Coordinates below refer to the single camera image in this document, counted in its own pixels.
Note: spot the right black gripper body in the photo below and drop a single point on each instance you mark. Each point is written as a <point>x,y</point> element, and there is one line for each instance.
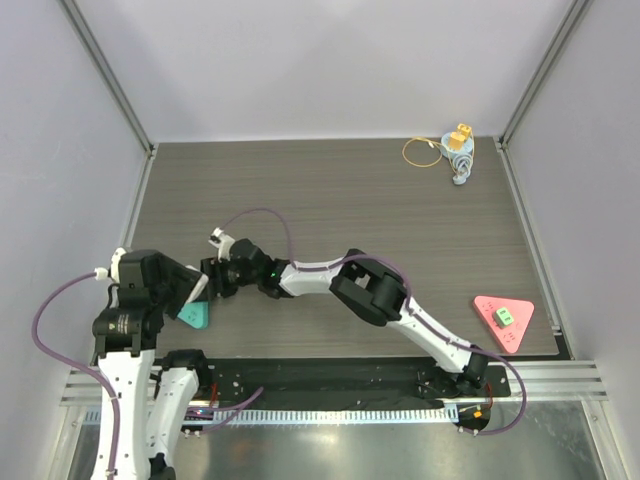
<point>218,276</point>

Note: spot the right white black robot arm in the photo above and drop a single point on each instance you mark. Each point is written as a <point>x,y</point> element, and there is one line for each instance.
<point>367,286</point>

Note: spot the aluminium frame rail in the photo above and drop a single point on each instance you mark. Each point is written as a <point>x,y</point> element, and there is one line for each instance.
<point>567,380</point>

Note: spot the white cube plug adapter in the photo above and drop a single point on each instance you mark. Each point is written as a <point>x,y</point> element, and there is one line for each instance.
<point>200,285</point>

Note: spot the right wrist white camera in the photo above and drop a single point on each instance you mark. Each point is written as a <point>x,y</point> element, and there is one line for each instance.
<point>222,242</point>

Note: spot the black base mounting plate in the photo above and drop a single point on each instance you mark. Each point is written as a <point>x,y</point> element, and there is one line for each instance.
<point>233,379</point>

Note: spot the teal triangular power socket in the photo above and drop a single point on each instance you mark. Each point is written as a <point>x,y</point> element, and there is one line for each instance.
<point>195,315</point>

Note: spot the slotted cable duct strip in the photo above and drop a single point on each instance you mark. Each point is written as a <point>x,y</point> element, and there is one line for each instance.
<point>254,417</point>

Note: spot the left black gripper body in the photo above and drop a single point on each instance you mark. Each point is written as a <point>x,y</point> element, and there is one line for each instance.
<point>175,287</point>

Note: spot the yellow connector block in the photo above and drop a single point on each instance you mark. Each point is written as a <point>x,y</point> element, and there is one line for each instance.
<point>459,136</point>

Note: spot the pink triangular power socket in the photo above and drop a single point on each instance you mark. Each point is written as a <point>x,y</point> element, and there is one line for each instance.
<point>509,339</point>

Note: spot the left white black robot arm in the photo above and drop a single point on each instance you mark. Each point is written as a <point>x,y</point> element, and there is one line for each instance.
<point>141,423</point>

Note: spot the green cube plug adapter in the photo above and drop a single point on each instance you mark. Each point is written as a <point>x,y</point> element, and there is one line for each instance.
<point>503,317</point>

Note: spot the light blue cable holder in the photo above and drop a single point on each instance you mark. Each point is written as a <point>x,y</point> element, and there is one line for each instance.
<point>460,161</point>

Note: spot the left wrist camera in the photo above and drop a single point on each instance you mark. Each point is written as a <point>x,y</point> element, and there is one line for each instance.
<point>112,272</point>

